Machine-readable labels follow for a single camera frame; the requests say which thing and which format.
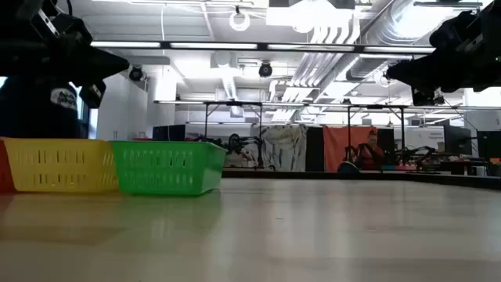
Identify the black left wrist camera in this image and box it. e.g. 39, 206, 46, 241
79, 80, 107, 110

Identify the black computer monitor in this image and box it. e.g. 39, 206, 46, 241
476, 130, 501, 161
443, 124, 474, 157
151, 124, 187, 142

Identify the white ceiling conduit bundle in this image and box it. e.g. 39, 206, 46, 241
269, 15, 361, 122

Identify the black distant rig frame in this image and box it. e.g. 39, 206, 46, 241
203, 100, 264, 169
347, 103, 406, 169

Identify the black ceiling spotlight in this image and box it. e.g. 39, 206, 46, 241
258, 60, 274, 78
128, 65, 146, 82

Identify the black overhead light bar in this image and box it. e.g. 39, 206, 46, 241
89, 40, 436, 54

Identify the white patterned cloth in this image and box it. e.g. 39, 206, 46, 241
261, 124, 308, 172

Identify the green plastic basket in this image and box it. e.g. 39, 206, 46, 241
111, 139, 228, 197

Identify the red plastic basket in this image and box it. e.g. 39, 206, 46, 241
0, 137, 16, 193

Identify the dark round chair back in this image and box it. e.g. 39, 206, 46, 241
337, 161, 361, 175

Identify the silver ventilation duct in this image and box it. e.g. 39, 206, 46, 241
346, 0, 435, 81

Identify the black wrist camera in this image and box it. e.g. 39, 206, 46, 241
79, 80, 107, 110
410, 88, 435, 107

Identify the black aluminium table frame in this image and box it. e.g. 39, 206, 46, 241
222, 168, 501, 192

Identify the person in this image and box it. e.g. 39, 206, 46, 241
0, 74, 90, 139
354, 130, 387, 172

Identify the white ring ceiling fixture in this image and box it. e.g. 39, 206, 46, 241
229, 5, 251, 33

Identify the white wall sign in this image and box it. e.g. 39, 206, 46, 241
406, 127, 445, 150

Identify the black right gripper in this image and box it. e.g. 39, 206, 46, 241
385, 9, 501, 94

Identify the orange cloth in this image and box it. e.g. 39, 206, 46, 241
323, 125, 379, 172

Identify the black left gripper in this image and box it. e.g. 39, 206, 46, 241
23, 0, 131, 88

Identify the black partition panel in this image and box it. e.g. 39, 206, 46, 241
305, 125, 325, 172

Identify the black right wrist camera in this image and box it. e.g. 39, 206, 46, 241
410, 88, 435, 107

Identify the yellow plastic basket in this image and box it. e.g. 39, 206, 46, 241
2, 137, 120, 193

